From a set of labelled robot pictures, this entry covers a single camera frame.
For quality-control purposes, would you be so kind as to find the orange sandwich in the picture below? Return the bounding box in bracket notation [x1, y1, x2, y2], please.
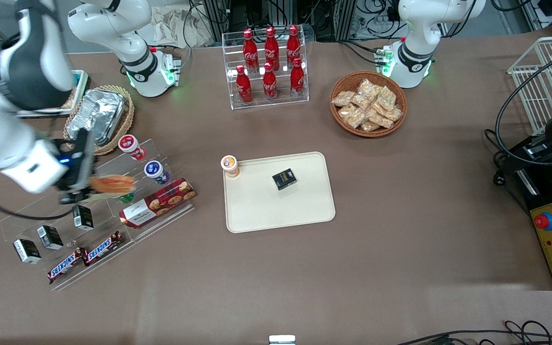
[89, 174, 136, 196]

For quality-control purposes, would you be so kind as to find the cream plastic tray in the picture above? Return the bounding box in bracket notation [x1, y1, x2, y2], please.
[222, 152, 336, 234]

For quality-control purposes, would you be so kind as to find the small black carton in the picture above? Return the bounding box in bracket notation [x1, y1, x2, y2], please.
[72, 205, 95, 231]
[13, 239, 42, 265]
[36, 225, 64, 251]

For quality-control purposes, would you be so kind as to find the Snickers bar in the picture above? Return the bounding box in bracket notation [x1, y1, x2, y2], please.
[47, 247, 88, 284]
[83, 231, 124, 267]

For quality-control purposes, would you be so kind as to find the clear acrylic stepped shelf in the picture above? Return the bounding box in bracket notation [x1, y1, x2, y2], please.
[0, 139, 195, 292]

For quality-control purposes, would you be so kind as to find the red lid yogurt cup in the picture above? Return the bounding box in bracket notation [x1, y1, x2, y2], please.
[117, 135, 146, 161]

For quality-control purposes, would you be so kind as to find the red Walkers cookie box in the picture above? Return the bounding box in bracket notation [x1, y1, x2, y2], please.
[119, 178, 197, 229]

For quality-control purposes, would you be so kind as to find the blue lid yogurt cup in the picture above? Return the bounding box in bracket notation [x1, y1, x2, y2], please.
[144, 161, 171, 185]

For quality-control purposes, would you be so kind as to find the aluminium foil container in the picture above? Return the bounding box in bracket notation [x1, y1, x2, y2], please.
[79, 88, 127, 146]

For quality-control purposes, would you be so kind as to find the white rectangular box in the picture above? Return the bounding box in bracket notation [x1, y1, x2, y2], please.
[17, 69, 91, 118]

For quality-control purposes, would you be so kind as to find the orange lid cup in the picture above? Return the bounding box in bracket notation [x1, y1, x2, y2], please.
[220, 155, 241, 179]

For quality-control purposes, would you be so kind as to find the crumpled white cloth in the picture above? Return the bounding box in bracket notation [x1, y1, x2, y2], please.
[137, 4, 215, 48]

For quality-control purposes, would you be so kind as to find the red cola bottle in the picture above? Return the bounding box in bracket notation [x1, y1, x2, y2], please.
[289, 57, 306, 98]
[243, 29, 260, 73]
[235, 65, 253, 105]
[264, 26, 280, 71]
[262, 62, 279, 102]
[286, 25, 302, 69]

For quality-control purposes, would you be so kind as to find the small black gold-print box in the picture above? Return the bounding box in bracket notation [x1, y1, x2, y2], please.
[272, 168, 298, 191]

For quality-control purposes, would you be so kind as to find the clear acrylic bottle rack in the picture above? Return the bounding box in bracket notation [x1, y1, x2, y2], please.
[222, 29, 310, 111]

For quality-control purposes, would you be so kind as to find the round wicker snack basket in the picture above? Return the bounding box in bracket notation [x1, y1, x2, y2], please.
[330, 71, 408, 138]

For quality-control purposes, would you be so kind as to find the black sealing machine yellow panel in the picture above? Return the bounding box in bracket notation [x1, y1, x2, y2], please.
[511, 134, 552, 291]

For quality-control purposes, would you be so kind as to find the black base cable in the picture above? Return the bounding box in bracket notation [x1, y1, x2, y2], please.
[337, 40, 383, 66]

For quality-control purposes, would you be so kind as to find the long black floor cable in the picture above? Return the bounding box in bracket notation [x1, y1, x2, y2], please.
[396, 320, 552, 345]

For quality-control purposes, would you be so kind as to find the black machine power cable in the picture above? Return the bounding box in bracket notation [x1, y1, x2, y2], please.
[484, 127, 514, 187]

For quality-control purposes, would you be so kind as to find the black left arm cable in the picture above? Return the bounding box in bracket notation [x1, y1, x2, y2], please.
[495, 43, 552, 166]

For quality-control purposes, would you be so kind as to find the white wire basket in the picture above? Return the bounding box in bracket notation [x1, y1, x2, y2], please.
[507, 36, 552, 136]

